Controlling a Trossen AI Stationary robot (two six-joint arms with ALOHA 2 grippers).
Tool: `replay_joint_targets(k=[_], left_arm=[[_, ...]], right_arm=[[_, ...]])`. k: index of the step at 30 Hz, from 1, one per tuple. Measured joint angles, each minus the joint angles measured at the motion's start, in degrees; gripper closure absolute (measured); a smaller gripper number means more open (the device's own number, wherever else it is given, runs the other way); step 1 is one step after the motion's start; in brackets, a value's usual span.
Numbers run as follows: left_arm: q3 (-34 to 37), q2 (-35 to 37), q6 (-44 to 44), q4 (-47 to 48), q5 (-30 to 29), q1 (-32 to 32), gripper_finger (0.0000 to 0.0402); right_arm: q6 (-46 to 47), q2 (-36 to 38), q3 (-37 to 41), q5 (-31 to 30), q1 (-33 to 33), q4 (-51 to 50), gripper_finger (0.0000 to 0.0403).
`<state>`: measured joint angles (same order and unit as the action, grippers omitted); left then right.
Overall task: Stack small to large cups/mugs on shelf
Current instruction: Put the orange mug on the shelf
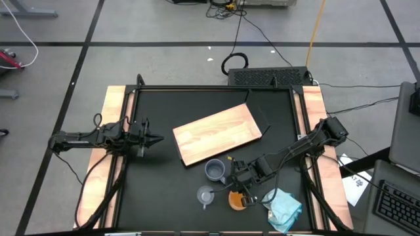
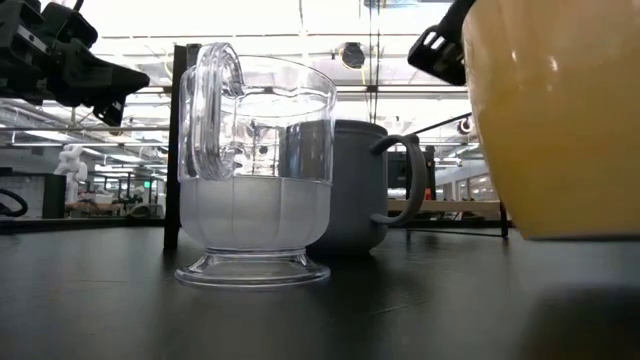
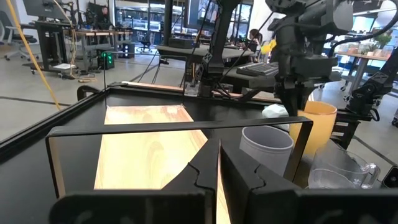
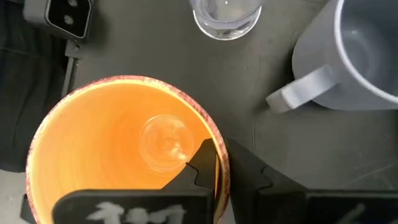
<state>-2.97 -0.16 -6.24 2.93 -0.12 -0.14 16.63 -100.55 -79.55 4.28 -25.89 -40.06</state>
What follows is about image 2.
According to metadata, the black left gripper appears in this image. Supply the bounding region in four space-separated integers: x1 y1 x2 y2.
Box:
0 0 151 129

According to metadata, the yellow ceramic mug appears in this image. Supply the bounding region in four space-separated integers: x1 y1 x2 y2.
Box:
462 0 640 241

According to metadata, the grey mug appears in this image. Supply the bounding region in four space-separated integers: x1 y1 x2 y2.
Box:
307 119 429 254

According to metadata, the clear glass mug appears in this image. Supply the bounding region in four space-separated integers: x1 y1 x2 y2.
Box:
174 42 339 290

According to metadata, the round black hanging device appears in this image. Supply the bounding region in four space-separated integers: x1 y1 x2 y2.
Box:
339 42 367 71

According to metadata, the white robot figure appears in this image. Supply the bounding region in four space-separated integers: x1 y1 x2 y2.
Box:
53 144 89 206

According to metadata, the black cabinet box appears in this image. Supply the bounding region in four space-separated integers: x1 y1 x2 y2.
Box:
42 173 67 220

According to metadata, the dark monitor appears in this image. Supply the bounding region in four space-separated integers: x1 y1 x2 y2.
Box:
387 144 437 201

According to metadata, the wooden cutting board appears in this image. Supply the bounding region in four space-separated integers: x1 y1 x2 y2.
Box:
387 199 501 214

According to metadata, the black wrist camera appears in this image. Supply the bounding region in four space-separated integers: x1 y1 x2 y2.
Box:
41 2 100 51

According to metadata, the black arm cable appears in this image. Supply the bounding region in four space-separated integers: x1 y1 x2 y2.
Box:
0 188 29 219

